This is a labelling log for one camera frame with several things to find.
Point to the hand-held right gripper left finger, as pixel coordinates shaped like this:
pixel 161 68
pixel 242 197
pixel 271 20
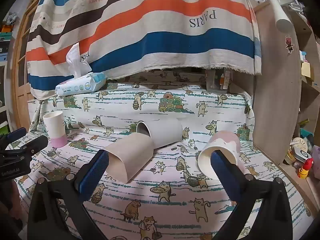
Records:
pixel 93 171

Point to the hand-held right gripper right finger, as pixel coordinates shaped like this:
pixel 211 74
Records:
pixel 224 175

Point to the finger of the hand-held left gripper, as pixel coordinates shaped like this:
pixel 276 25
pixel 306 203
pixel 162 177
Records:
pixel 15 133
pixel 33 145

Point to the pink patterned white cup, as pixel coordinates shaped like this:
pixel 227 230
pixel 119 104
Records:
pixel 221 152

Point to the white cup with pink base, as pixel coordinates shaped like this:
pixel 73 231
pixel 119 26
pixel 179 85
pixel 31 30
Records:
pixel 55 130

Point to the beige paper cup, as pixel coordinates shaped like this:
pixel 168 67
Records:
pixel 131 156

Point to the grey paper cup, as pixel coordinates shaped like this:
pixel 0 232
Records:
pixel 161 132

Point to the cat print tablecloth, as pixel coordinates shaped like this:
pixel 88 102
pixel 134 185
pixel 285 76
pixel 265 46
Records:
pixel 155 200

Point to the wooden door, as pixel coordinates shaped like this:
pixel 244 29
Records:
pixel 21 62

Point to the blue wet wipes pack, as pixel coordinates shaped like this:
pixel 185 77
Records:
pixel 81 84

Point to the round white tin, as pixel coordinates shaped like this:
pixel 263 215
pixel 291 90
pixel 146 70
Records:
pixel 300 152

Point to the red and yellow toy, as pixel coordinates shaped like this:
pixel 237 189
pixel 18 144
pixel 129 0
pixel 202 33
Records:
pixel 306 168

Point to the small white bottle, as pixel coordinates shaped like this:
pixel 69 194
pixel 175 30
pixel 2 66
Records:
pixel 227 78

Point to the wooden shelf unit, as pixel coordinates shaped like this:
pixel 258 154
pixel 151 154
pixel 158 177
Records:
pixel 280 92

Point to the grey plush toy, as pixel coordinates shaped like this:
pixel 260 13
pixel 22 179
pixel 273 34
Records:
pixel 11 17

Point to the yellow box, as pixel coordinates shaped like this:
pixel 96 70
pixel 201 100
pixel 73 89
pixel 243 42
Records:
pixel 306 70

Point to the red cartoon sticker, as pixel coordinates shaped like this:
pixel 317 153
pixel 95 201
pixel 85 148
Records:
pixel 289 44

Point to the striped cloth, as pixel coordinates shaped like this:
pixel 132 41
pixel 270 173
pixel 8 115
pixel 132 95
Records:
pixel 150 30

